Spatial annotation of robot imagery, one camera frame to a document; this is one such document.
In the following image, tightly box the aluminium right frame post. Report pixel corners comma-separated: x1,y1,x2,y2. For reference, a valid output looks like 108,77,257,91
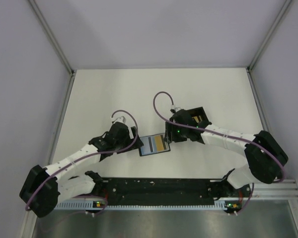
247,0,295,73

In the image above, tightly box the white slotted cable duct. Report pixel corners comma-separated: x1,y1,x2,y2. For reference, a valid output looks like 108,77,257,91
54,199,232,211

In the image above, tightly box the aluminium left frame post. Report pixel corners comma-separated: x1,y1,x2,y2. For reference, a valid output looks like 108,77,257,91
26,0,75,75

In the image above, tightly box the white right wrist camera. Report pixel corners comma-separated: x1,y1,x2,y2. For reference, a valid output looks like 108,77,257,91
170,105,182,115

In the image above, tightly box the aluminium front rail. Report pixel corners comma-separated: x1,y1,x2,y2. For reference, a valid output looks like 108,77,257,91
252,179,298,200

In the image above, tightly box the black plastic card tray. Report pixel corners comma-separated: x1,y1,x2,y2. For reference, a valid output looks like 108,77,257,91
188,107,212,128

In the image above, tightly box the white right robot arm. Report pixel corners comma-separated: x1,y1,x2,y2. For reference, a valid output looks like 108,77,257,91
165,108,288,196

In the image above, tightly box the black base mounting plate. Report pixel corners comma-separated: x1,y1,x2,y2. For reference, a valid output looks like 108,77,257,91
90,178,250,206

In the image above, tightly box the grey blue card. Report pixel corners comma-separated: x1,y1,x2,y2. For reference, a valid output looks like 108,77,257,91
141,136,154,156

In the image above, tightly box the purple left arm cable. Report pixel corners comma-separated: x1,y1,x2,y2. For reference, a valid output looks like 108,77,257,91
24,110,139,216

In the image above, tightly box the aluminium frame post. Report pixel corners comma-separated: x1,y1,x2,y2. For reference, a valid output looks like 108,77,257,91
26,0,75,75
247,0,295,73

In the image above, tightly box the black leather card holder wallet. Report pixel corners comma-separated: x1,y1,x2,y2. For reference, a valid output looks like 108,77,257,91
139,133,171,157

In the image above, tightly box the yellow card black stripe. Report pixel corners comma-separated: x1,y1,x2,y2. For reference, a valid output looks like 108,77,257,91
154,134,166,152

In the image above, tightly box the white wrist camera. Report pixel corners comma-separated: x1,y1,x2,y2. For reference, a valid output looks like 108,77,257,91
111,116,126,124
170,105,182,115

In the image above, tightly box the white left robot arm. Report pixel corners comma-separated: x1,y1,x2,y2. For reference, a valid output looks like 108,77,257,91
19,121,142,218

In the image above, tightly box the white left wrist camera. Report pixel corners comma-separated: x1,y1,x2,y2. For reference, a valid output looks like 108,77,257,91
111,116,126,124

